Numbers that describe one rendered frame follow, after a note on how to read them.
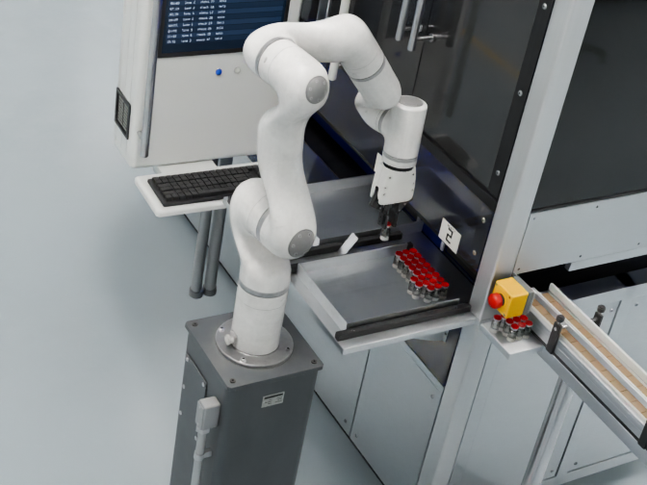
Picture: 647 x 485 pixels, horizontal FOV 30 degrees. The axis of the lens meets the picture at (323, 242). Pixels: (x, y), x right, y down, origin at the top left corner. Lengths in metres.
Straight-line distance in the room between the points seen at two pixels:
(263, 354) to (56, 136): 2.67
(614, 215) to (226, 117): 1.20
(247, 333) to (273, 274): 0.18
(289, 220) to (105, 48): 3.63
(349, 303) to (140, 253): 1.72
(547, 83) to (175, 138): 1.28
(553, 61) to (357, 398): 1.43
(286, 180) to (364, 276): 0.66
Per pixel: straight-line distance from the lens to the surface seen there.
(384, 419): 3.66
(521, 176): 2.91
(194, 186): 3.55
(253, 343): 2.87
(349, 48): 2.55
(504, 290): 3.02
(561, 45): 2.76
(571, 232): 3.15
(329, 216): 3.41
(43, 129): 5.42
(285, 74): 2.44
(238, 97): 3.65
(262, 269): 2.76
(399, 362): 3.52
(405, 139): 2.82
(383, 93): 2.68
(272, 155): 2.57
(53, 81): 5.82
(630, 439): 2.97
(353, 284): 3.16
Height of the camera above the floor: 2.71
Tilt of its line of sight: 34 degrees down
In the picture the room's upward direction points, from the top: 11 degrees clockwise
